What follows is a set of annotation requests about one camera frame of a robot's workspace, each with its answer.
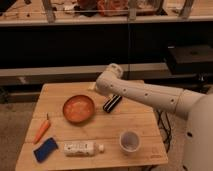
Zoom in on orange ceramic bowl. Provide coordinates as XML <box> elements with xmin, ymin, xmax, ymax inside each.
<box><xmin>62</xmin><ymin>95</ymin><xmax>95</xmax><ymax>124</ymax></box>

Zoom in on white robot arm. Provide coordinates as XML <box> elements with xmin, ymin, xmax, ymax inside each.
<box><xmin>90</xmin><ymin>63</ymin><xmax>213</xmax><ymax>171</ymax></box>

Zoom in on black white striped block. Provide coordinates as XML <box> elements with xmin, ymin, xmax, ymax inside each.
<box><xmin>103</xmin><ymin>95</ymin><xmax>122</xmax><ymax>113</ymax></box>

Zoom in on wooden table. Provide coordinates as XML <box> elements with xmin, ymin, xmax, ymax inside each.
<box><xmin>15</xmin><ymin>82</ymin><xmax>168</xmax><ymax>171</ymax></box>

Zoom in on white plastic bottle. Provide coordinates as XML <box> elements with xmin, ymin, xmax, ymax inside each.
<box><xmin>64</xmin><ymin>141</ymin><xmax>105</xmax><ymax>156</ymax></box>

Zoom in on orange carrot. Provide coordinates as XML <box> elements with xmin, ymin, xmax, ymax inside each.
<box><xmin>33</xmin><ymin>118</ymin><xmax>51</xmax><ymax>144</ymax></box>

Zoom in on metal shelf rack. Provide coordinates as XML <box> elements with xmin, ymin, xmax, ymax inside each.
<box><xmin>0</xmin><ymin>6</ymin><xmax>213</xmax><ymax>86</ymax></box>

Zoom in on white paper cup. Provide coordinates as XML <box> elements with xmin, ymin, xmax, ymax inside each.
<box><xmin>119</xmin><ymin>131</ymin><xmax>141</xmax><ymax>155</ymax></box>

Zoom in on blue sponge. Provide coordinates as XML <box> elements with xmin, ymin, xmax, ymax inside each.
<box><xmin>33</xmin><ymin>138</ymin><xmax>58</xmax><ymax>163</ymax></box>

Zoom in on orange clutter on shelf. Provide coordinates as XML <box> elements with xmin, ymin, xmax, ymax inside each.
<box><xmin>76</xmin><ymin>0</ymin><xmax>158</xmax><ymax>17</ymax></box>

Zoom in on black box on shelf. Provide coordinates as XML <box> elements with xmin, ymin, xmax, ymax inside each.
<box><xmin>166</xmin><ymin>45</ymin><xmax>213</xmax><ymax>74</ymax></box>

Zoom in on black floor cables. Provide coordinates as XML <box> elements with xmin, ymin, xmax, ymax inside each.
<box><xmin>154</xmin><ymin>109</ymin><xmax>174</xmax><ymax>154</ymax></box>

